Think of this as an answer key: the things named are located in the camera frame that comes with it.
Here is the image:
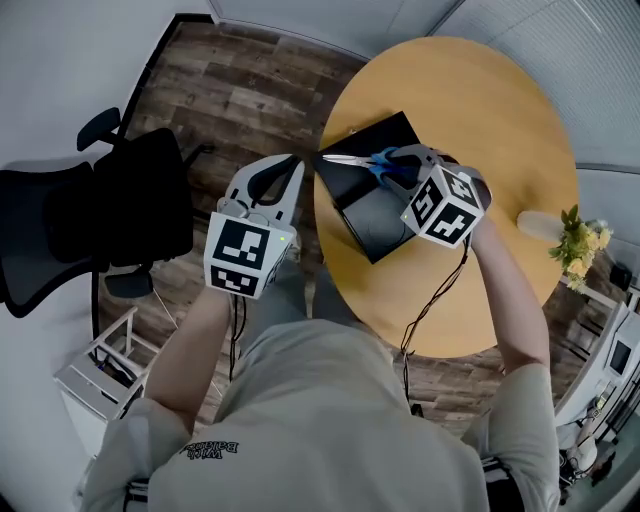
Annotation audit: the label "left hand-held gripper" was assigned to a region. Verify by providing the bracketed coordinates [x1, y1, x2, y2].
[203, 154, 306, 300]

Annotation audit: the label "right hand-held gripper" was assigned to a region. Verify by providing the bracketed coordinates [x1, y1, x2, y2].
[387, 143, 494, 250]

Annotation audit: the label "blue-handled scissors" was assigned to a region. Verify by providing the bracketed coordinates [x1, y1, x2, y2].
[322, 147, 419, 189]

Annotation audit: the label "black box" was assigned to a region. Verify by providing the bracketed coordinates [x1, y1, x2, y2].
[312, 110, 426, 265]

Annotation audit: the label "person's right forearm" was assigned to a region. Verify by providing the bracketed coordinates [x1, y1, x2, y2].
[469, 214, 551, 375]

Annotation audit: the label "person's left forearm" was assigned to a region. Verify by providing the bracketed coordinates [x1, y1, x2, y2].
[144, 287, 236, 436]

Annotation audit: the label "grey trousers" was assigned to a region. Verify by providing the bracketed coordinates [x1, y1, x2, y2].
[239, 254, 381, 351]

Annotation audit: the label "white vase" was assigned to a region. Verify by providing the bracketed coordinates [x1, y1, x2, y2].
[517, 210, 566, 244]

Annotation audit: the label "black office chair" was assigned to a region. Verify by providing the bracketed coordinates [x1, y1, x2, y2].
[0, 107, 216, 320]

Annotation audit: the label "yellow flower bouquet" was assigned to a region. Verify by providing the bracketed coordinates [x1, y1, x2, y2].
[548, 203, 614, 294]

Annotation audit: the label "beige t-shirt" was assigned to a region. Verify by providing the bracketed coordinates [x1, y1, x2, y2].
[82, 318, 561, 512]

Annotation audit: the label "white wooden rack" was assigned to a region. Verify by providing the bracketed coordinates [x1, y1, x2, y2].
[53, 305, 166, 422]

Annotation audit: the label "white desk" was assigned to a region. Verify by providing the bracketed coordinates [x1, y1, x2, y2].
[554, 289, 640, 436]

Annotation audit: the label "white cabinet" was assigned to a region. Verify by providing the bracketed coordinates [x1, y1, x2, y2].
[59, 389, 124, 459]

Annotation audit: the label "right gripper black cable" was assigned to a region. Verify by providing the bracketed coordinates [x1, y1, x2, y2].
[399, 238, 472, 417]

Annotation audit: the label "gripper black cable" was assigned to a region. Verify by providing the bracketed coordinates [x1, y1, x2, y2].
[399, 238, 472, 417]
[227, 294, 249, 384]

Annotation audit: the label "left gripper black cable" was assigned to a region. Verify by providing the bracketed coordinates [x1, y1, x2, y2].
[227, 294, 249, 384]

